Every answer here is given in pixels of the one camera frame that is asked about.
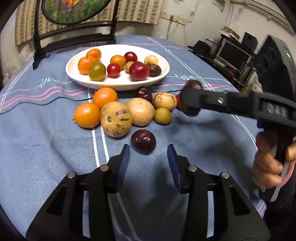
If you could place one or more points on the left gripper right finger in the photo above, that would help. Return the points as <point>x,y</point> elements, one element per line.
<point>235,217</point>

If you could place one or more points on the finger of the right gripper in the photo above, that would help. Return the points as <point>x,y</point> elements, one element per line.
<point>190,95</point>
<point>189,110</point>

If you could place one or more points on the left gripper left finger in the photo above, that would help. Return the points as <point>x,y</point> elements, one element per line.
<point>61,216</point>

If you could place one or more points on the small red fruit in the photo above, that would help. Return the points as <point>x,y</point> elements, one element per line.
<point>178,106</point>

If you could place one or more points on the dark purple plum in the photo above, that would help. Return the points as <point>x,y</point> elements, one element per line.
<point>143,141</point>

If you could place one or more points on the large speckled pepino melon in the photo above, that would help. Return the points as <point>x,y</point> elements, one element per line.
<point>116,119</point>

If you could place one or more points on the right hand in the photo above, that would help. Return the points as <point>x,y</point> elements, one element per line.
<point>266,169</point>

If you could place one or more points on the small yellow-green fruit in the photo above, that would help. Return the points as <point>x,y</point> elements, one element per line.
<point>162,116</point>

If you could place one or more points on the dark passion fruit on plate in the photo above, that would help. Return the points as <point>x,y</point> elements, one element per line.
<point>154,70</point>

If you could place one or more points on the dark red plum on cloth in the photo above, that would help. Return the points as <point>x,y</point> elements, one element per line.
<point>144,93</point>

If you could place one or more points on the pale yellow round fruit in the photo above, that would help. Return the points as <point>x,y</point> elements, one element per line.
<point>142,111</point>

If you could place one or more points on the black speaker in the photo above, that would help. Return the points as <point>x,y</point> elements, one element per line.
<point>275,68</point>

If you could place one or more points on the pale yellow fruit on plate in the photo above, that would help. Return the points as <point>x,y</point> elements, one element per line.
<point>151,59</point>

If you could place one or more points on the large red plum on plate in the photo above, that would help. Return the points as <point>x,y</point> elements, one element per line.
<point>139,71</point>

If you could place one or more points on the computer monitor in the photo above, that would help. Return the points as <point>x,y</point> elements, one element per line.
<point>232,55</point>

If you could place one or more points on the white oval plate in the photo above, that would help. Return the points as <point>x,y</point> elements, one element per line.
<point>123,82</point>

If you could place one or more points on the small yellow fruit on plate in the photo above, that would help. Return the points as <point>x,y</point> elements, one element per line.
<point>127,66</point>

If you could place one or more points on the red plum on plate back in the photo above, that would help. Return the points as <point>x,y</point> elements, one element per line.
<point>130,57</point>

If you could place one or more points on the small orange on plate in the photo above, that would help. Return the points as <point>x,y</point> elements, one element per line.
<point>118,59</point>

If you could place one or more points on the small red plum on plate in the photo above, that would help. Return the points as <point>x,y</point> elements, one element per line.
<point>113,70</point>

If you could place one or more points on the beige checked curtain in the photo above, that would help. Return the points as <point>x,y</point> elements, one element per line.
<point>147,12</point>

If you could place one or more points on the green tomato on plate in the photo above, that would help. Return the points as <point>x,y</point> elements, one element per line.
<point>97,71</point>

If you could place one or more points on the orange on plate back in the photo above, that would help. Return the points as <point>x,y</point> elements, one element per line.
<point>96,53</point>

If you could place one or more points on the round goldfish screen on stand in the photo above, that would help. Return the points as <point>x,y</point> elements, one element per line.
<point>40,53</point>

